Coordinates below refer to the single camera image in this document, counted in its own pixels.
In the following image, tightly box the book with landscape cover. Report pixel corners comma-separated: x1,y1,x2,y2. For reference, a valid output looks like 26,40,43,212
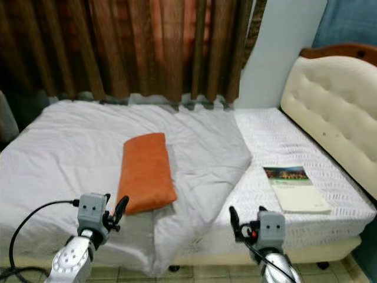
263,166,332,214

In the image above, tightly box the orange pillow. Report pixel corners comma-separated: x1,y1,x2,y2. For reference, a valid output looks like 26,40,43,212
117,133,178,216

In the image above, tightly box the white patterned mattress sheet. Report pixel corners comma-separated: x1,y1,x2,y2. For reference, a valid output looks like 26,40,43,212
174,108,377,261

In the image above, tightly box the grey duvet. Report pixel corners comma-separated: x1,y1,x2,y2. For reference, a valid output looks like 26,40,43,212
0,100,253,279

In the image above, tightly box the cream tufted headboard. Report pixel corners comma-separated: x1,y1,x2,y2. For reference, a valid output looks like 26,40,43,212
280,55,377,199

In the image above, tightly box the grey cloth heap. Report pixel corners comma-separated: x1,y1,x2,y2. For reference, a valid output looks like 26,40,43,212
0,91,20,149

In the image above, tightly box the brown red curtain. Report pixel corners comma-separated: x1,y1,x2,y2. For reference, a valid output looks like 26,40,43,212
0,0,267,108

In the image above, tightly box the blue fabric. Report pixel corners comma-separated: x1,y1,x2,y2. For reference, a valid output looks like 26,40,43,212
312,0,377,49

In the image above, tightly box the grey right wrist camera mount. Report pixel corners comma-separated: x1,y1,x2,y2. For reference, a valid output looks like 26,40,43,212
258,210,286,253

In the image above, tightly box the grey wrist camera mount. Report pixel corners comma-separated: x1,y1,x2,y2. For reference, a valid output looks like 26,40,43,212
77,193,107,239
258,210,286,253

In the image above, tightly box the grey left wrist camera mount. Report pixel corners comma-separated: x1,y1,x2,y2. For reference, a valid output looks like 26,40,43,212
77,193,107,239

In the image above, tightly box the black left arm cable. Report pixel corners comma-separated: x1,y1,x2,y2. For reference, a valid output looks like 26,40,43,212
9,199,80,281

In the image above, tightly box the brown wooden headboard frame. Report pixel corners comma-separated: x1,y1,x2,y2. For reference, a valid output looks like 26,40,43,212
299,42,377,60

